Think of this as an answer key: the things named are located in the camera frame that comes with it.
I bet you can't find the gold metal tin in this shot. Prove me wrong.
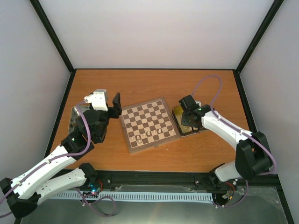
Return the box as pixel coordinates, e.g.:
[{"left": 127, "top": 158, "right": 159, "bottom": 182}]
[{"left": 171, "top": 105, "right": 206, "bottom": 137}]

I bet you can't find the black aluminium frame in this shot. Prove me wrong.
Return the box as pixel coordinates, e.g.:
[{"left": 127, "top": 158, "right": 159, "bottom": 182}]
[{"left": 14, "top": 0, "right": 296, "bottom": 224}]

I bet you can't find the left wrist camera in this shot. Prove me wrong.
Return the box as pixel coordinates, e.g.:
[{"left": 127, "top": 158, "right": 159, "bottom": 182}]
[{"left": 84, "top": 89, "right": 108, "bottom": 112}]

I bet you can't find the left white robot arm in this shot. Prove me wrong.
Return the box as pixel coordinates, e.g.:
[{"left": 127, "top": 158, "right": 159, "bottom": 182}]
[{"left": 0, "top": 90, "right": 122, "bottom": 219}]

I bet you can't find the left controller board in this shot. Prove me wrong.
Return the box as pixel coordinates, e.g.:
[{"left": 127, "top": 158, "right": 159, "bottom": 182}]
[{"left": 83, "top": 180, "right": 103, "bottom": 198}]

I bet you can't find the silver metal tin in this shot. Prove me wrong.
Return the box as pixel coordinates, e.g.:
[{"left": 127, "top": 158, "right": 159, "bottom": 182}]
[{"left": 68, "top": 105, "right": 89, "bottom": 133}]

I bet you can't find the light blue cable duct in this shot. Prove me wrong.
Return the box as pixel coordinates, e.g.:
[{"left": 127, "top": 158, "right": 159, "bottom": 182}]
[{"left": 52, "top": 190, "right": 213, "bottom": 203}]

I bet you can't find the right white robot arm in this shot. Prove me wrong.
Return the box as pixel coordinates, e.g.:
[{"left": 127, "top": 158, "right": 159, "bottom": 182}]
[{"left": 179, "top": 95, "right": 275, "bottom": 189}]

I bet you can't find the wooden chess board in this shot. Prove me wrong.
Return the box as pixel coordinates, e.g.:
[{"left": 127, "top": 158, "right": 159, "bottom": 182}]
[{"left": 120, "top": 97, "right": 180, "bottom": 153}]

